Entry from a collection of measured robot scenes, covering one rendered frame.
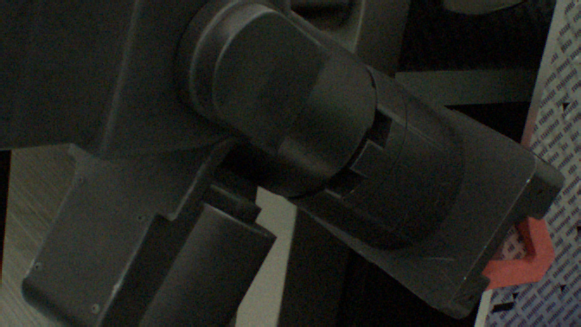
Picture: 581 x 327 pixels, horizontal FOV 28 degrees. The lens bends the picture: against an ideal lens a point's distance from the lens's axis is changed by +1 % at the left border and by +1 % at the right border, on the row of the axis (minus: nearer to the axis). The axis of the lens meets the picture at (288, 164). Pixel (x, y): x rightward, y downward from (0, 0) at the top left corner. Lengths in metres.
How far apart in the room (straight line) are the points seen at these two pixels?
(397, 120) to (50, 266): 0.13
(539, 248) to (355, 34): 0.12
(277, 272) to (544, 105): 0.15
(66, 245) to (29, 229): 0.52
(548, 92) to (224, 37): 0.21
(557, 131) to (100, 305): 0.22
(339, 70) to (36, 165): 0.65
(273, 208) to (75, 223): 0.19
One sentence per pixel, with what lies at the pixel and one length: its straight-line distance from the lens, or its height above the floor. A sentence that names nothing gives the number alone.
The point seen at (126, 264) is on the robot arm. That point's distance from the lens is 0.35.
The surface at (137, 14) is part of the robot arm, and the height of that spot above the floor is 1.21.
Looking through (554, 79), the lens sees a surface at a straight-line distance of 0.47.
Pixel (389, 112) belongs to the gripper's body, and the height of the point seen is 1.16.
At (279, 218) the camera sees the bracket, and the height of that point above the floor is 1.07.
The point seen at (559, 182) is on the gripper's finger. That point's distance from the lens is 0.43.
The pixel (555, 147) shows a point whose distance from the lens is 0.49.
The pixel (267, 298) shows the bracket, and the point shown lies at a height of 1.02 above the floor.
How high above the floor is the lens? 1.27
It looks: 20 degrees down
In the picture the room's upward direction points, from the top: 10 degrees clockwise
